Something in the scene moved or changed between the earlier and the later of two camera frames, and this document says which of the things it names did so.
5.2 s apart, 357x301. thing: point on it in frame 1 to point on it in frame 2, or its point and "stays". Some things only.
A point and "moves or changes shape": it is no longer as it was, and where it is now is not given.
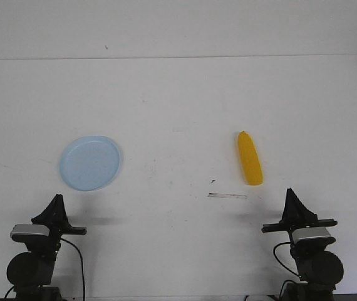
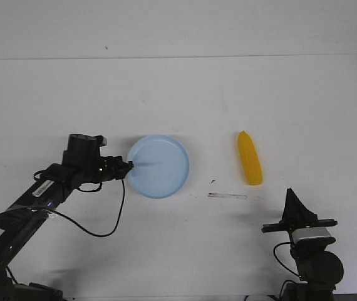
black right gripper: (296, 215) stays
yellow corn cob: (250, 159) stays
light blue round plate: (90, 163) moves or changes shape
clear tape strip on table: (227, 195) stays
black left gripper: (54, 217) to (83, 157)
